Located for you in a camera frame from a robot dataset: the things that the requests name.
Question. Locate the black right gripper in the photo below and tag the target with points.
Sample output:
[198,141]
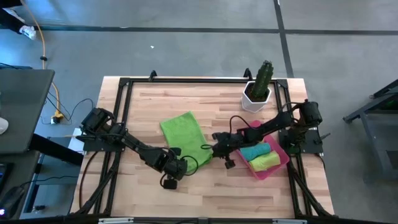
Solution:
[227,144]

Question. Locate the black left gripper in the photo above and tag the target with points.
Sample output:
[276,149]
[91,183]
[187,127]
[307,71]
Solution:
[175,168]

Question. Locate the bright green microfiber towel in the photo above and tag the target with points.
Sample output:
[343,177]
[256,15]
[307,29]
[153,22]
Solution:
[186,137]

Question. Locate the teal microfiber towel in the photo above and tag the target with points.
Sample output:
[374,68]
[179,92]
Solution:
[255,151]

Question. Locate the lime green microfiber towel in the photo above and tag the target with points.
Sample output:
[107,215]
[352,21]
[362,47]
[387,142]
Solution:
[264,161]

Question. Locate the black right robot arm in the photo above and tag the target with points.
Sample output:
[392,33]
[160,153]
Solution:
[280,124]

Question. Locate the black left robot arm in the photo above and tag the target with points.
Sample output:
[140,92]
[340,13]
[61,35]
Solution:
[130,143]

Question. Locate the pink plastic basket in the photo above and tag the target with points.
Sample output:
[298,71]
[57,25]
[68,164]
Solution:
[264,175]

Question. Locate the white hexagonal planter pot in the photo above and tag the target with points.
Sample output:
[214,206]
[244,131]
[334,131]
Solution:
[253,105]

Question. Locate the green cactus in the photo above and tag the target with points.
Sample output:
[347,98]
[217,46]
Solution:
[263,79]

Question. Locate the black desk leg beam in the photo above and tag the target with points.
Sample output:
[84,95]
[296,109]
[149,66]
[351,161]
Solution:
[56,149]

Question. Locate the yellow power plug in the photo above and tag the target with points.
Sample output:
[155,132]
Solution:
[56,118]

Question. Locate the grey metal stand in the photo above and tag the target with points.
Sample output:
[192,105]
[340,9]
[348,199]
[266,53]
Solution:
[374,140]

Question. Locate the dark grey desk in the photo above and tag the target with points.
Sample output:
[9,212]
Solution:
[25,105]

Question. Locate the person's white shoe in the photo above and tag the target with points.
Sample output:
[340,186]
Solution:
[28,31]

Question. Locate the person's leg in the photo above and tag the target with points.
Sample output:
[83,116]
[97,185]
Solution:
[9,21]

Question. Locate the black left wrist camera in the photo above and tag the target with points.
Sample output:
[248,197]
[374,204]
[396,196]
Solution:
[169,184]

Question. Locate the black metal table frame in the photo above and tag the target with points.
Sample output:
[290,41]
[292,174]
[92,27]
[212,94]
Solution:
[202,80]

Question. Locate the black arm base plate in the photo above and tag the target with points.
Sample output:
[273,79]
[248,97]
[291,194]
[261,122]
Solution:
[90,146]
[312,146]

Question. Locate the silver metal bracket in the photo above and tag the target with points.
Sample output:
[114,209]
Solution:
[289,221]
[115,220]

